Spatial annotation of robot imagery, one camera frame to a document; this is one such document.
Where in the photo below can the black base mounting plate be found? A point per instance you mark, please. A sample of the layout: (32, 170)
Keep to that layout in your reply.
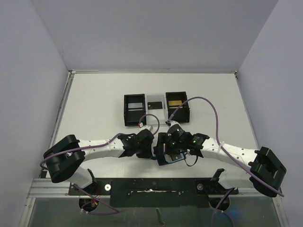
(159, 192)

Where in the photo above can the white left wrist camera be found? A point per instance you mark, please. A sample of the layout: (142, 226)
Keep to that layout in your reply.
(145, 127)

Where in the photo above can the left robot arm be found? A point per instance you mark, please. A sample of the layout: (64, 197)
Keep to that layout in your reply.
(63, 160)

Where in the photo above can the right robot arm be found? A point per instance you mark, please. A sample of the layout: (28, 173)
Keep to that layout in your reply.
(262, 169)

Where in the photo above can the aluminium left side rail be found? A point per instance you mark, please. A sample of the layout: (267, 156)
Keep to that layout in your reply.
(62, 106)

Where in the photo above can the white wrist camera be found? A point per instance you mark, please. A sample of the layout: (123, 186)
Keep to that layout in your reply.
(145, 127)
(172, 123)

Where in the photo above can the white middle bin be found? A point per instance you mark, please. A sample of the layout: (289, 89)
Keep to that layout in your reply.
(161, 114)

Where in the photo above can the aluminium rail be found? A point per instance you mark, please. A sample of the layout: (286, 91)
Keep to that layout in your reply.
(62, 106)
(44, 188)

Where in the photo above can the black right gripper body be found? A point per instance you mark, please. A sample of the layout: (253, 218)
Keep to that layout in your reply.
(161, 145)

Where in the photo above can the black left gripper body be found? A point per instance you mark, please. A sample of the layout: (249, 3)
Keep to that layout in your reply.
(147, 145)

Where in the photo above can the black credit card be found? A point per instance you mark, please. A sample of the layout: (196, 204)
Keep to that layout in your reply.
(154, 105)

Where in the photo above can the black bin with gold card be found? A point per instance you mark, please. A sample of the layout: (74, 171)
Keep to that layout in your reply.
(180, 114)

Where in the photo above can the silver credit card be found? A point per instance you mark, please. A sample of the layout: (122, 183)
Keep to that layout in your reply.
(135, 105)

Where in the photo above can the gold credit card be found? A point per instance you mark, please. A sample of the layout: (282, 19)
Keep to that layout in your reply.
(173, 104)

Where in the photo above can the aluminium front rail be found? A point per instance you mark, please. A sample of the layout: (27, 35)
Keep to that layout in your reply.
(44, 188)

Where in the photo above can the blue leather card holder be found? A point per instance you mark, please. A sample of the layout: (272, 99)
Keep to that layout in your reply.
(168, 159)

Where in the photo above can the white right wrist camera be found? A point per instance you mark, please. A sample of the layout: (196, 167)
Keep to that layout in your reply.
(172, 123)

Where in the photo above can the black bin with silver card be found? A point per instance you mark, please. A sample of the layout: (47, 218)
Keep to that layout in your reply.
(132, 116)

